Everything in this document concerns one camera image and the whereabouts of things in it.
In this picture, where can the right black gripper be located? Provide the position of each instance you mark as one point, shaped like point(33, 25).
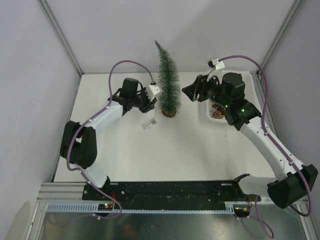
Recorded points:
point(201, 84)

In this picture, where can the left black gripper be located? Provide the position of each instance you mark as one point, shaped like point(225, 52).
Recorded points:
point(149, 105)

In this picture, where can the clear fairy light battery box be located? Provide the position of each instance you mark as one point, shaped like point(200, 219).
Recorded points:
point(148, 124)

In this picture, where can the small green christmas tree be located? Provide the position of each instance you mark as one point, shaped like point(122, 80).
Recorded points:
point(169, 81)

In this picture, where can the white plastic basket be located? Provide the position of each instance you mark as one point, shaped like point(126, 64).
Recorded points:
point(204, 108)

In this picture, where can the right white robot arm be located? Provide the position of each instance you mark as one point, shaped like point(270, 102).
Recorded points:
point(293, 179)

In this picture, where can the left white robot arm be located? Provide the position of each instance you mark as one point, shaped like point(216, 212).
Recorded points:
point(79, 145)

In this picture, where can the pile of gold brown ornaments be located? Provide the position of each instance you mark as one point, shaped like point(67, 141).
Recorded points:
point(217, 111)

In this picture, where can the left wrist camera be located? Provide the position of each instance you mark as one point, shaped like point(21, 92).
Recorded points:
point(153, 90)

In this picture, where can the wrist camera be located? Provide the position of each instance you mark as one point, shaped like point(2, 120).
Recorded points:
point(216, 67)
point(153, 90)

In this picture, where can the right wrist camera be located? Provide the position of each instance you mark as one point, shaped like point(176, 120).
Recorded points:
point(216, 67)

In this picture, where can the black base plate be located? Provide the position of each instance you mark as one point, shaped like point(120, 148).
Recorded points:
point(176, 195)

